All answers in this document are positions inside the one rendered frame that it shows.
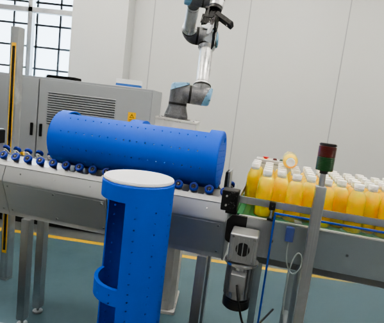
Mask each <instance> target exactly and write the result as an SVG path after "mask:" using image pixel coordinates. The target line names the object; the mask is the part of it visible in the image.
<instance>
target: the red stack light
mask: <svg viewBox="0 0 384 323"><path fill-rule="evenodd" d="M336 152H337V147H327V146H323V145H319V149H318V153H317V155H318V156H321V157H325V158H336Z"/></svg>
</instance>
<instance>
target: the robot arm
mask: <svg viewBox="0 0 384 323"><path fill-rule="evenodd" d="M224 2H225V0H184V4H185V5H186V6H187V9H186V14H185V22H184V24H183V25H182V29H181V30H182V34H183V36H184V38H185V40H186V41H187V42H189V43H190V44H193V45H197V46H198V49H199V61H198V66H197V76H196V82H194V83H193V85H190V83H188V82H173V83H172V84H171V89H170V90H171V91H170V96H169V104H168V107H167V109H166V111H165V113H164V116H166V117H172V118H176V119H185V120H187V119H188V116H187V103H188V104H196V105H200V106H208V105H209V104H210V100H211V97H212V93H213V89H212V88H211V84H209V80H210V70H211V64H212V53H213V52H214V51H215V49H216V48H217V47H218V43H219V33H218V31H217V29H218V26H219V22H221V23H222V24H224V25H225V26H226V27H227V28H229V29H232V28H233V27H234V25H233V21H232V20H230V19H229V18H227V17H226V16H225V15H223V14H222V13H221V12H222V9H223V6H224ZM199 8H205V9H206V10H205V13H203V14H202V17H201V27H202V28H201V27H197V26H196V23H197V17H198V13H199Z"/></svg>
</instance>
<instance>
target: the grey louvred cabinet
mask: <svg viewBox="0 0 384 323"><path fill-rule="evenodd" d="M8 78H9V73H7V72H0V128H4V130H5V141H4V143H3V145H5V144H6V119H7V105H8ZM161 101H162V92H158V91H155V90H150V89H143V88H133V87H122V86H117V85H106V84H100V83H89V82H84V81H73V80H67V79H57V78H47V77H40V76H30V75H24V74H23V75H22V99H21V123H20V136H19V147H20V148H21V150H22V151H24V150H25V149H26V148H29V149H31V150H32V151H33V153H32V154H31V155H32V156H33V157H36V151H37V150H41V151H42V152H43V153H44V155H43V158H45V159H47V154H48V150H47V130H48V127H49V125H50V122H51V121H52V119H53V117H54V116H55V115H56V114H57V113H58V112H60V111H62V110H68V111H74V112H78V113H80V114H81V115H84V116H89V117H98V118H104V119H113V120H122V121H127V122H131V121H132V120H134V119H136V120H145V121H148V122H150V124H151V125H155V116H159V115H160V108H161ZM0 219H2V213H0ZM49 226H52V227H57V228H65V229H73V230H78V231H85V230H82V229H76V228H70V227H67V226H61V225H57V224H52V223H49ZM86 232H91V231H86ZM91 233H95V232H91Z"/></svg>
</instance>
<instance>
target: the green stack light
mask: <svg viewBox="0 0 384 323"><path fill-rule="evenodd" d="M334 164H335V158H325V157H321V156H317V160H316V164H315V169H316V170H321V171H325V172H333V168H334Z"/></svg>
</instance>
